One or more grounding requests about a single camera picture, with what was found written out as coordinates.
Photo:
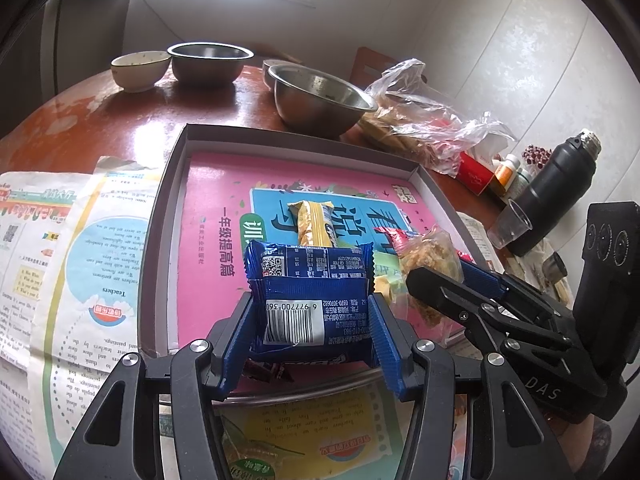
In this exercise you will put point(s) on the black thermos flask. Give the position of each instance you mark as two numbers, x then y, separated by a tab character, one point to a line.
555	195

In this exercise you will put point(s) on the pink workbook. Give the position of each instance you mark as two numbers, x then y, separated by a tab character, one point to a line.
215	270

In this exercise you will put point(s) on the dark chocolate bar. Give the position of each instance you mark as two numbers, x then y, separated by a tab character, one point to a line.
265	371

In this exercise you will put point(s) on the wooden chair back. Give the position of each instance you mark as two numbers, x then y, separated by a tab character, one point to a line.
370	67

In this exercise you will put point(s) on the shiny steel bowl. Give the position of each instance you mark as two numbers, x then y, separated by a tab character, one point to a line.
320	105

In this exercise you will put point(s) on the red box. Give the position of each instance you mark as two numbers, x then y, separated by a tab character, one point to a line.
475	175

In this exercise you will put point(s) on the orange medicine bottle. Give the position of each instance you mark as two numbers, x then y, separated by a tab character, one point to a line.
506	175

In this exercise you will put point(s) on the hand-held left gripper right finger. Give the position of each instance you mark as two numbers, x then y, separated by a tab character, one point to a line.
387	350

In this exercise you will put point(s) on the clear brown snack packet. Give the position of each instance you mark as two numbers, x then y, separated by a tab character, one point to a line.
430	255

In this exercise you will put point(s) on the grey cardboard box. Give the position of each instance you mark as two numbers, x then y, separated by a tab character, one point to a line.
165	240

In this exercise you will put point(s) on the round cracker packet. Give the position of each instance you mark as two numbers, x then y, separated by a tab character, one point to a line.
250	465

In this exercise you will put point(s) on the yellow snack packet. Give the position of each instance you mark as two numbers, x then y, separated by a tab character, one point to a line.
315	225

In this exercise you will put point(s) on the clear plastic bag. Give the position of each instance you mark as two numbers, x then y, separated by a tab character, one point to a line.
425	125

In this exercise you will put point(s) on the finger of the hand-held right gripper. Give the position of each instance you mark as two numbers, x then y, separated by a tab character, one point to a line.
445	297
490	280

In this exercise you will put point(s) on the colourful newspaper sheet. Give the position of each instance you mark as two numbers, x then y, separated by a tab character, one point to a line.
100	260
340	435

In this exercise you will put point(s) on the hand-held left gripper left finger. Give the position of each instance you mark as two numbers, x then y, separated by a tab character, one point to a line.
237	345

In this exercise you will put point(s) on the small metal cup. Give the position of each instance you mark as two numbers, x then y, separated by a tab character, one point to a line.
554	266

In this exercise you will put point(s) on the dark steel bowl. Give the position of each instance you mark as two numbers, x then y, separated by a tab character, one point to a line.
210	67

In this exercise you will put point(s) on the clear plastic cup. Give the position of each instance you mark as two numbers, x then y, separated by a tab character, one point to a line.
510	225

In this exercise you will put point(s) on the person's right forearm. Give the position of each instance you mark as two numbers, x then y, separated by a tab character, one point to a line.
585	450

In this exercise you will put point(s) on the cream ceramic bowl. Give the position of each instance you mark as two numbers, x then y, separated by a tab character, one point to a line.
140	72

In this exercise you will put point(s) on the red snack packet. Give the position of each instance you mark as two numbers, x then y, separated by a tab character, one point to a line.
400	237

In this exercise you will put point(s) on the patterned cloth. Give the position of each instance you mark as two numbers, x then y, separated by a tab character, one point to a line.
545	287

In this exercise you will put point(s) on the blue snack packet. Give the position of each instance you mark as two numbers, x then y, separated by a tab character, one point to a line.
310	300

